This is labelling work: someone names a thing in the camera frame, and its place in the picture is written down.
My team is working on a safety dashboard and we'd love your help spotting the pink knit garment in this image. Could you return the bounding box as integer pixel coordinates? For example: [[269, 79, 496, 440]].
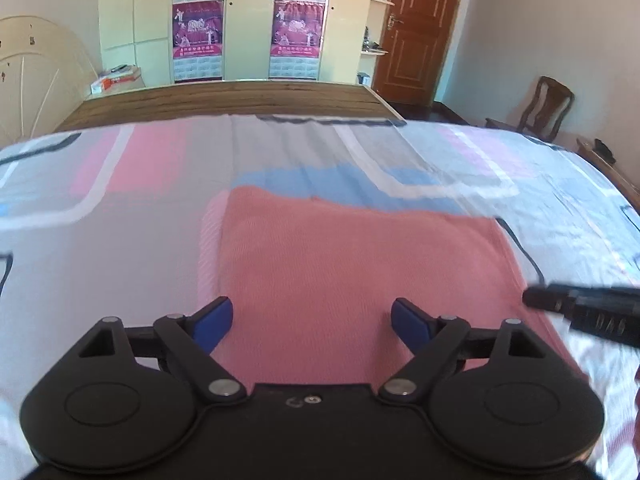
[[197, 186, 588, 391]]

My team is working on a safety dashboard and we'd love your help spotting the brown wooden door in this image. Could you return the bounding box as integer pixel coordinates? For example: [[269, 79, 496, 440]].
[[372, 0, 469, 107]]

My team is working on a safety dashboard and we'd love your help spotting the cream curved headboard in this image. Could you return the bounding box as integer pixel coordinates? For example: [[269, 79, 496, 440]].
[[0, 15, 103, 147]]

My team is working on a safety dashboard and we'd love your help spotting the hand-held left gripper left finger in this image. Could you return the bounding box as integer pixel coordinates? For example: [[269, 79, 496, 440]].
[[77, 296, 249, 403]]

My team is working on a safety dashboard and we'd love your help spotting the stack of small boxes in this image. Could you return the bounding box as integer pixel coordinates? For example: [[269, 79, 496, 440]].
[[90, 64, 144, 96]]

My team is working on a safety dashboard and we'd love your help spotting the wooden chair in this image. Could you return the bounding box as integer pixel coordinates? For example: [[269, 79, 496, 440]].
[[484, 76, 576, 143]]

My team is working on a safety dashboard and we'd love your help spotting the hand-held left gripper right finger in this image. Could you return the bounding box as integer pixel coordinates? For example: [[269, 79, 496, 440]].
[[377, 297, 549, 403]]

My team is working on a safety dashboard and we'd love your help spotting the cream wardrobe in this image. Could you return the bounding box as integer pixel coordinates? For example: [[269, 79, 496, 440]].
[[97, 0, 396, 85]]

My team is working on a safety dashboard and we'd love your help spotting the pink wall poster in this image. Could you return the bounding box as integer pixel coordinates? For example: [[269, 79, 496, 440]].
[[171, 0, 229, 84], [269, 0, 334, 81]]

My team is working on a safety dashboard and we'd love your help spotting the bed with patterned sheet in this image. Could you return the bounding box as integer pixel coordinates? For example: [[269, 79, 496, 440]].
[[0, 112, 640, 480]]

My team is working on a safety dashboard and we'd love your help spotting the cream corner shelf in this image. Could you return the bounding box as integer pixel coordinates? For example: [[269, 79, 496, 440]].
[[357, 0, 397, 87]]

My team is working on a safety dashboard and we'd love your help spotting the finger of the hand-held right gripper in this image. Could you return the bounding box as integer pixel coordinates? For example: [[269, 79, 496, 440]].
[[522, 283, 640, 313]]

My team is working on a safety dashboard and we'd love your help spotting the wooden bed frame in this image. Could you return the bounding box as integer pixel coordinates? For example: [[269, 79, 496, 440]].
[[55, 81, 407, 133]]

